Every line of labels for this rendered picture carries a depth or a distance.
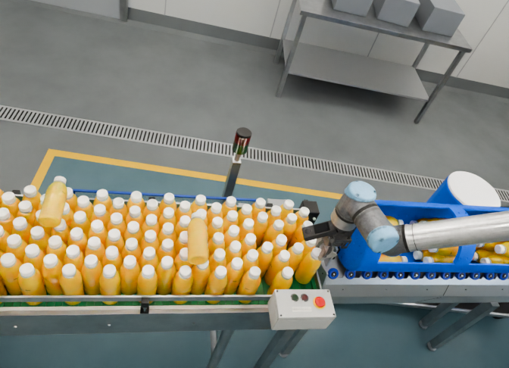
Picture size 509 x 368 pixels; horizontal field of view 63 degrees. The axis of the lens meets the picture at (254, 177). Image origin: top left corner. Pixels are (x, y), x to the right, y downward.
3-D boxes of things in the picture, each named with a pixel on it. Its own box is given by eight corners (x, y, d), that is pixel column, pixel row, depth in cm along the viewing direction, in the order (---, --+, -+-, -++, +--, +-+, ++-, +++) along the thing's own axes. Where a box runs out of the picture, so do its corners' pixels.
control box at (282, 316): (326, 329, 144) (336, 316, 136) (271, 330, 139) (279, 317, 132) (320, 302, 150) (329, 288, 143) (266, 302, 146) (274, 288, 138)
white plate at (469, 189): (437, 176, 210) (436, 178, 210) (478, 219, 195) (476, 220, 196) (471, 166, 222) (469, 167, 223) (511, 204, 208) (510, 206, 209)
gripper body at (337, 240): (345, 250, 146) (359, 231, 137) (323, 250, 144) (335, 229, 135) (340, 232, 151) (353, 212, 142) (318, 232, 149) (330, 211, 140)
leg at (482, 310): (436, 351, 259) (501, 307, 215) (429, 351, 258) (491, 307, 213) (432, 341, 263) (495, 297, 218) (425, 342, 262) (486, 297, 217)
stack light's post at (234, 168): (205, 286, 254) (242, 163, 175) (199, 286, 253) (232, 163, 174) (205, 281, 256) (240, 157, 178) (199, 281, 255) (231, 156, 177)
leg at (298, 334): (288, 357, 236) (326, 309, 191) (279, 357, 234) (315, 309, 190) (287, 347, 239) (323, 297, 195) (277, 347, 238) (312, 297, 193)
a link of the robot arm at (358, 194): (360, 204, 121) (343, 179, 127) (344, 228, 130) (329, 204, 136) (385, 198, 125) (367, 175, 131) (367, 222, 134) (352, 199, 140)
